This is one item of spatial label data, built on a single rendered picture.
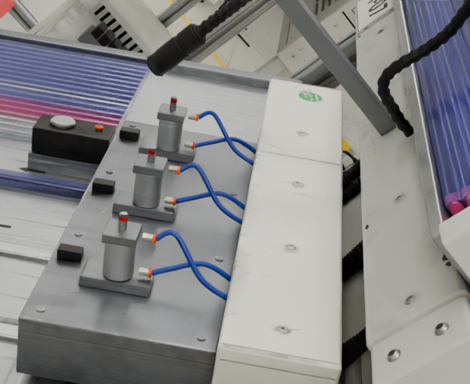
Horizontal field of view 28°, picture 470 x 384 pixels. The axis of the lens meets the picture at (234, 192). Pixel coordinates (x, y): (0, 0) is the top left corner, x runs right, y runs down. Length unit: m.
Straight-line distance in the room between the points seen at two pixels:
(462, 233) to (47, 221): 0.45
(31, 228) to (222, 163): 0.18
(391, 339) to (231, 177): 0.33
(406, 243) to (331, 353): 0.09
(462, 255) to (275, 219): 0.26
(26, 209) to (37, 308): 0.25
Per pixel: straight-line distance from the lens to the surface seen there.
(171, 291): 0.69
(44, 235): 0.86
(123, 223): 0.66
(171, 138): 0.86
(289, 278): 0.69
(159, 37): 2.69
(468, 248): 0.53
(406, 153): 0.76
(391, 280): 0.62
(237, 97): 1.19
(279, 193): 0.80
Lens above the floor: 1.50
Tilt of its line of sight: 21 degrees down
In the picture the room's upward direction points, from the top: 56 degrees clockwise
